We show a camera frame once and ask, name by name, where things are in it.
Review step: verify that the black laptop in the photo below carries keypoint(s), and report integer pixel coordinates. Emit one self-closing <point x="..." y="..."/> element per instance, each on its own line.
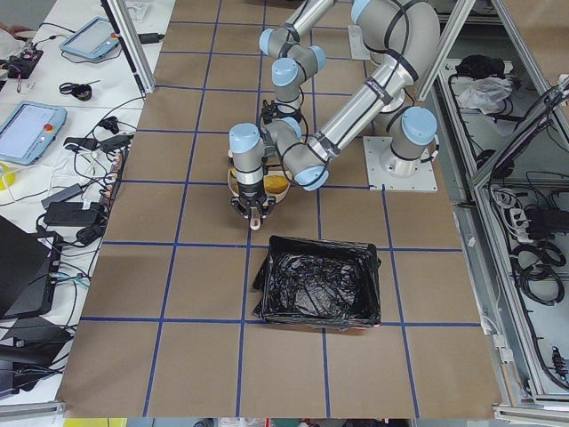
<point x="29" y="262"/>

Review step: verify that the blue teach pendant near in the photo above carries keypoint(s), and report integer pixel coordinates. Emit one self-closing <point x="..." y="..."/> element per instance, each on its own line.
<point x="29" y="130"/>

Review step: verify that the white crumpled cloth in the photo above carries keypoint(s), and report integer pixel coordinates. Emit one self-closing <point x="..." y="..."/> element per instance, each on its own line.
<point x="487" y="95"/>

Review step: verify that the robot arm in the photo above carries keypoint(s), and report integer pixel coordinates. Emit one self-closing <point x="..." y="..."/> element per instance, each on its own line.
<point x="294" y="63"/>
<point x="401" y="37"/>

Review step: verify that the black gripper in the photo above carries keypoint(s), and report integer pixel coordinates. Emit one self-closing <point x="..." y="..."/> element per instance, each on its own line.
<point x="269" y="114"/>
<point x="250" y="194"/>

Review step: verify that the aluminium frame post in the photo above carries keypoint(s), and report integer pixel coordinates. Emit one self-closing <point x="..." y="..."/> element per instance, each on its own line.
<point x="121" y="21"/>

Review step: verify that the blue teach pendant far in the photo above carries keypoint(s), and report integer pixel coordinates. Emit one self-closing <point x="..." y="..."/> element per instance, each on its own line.
<point x="93" y="42"/>

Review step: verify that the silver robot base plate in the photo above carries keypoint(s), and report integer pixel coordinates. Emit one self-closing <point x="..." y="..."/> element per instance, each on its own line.
<point x="386" y="171"/>

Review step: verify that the black lined trash bin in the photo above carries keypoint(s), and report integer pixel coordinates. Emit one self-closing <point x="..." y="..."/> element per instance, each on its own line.
<point x="319" y="283"/>

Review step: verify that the white hand brush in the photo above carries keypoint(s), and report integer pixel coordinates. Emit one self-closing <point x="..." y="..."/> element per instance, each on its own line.
<point x="255" y="219"/>

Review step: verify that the blue teach pendant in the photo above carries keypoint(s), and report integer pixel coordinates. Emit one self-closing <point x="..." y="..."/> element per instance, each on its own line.
<point x="93" y="42"/>
<point x="29" y="130"/>

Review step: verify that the black power adapter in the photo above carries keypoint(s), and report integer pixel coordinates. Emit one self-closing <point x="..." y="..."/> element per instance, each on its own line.
<point x="74" y="214"/>

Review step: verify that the power strip with plugs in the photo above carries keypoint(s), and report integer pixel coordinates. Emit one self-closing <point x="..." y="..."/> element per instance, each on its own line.
<point x="113" y="178"/>

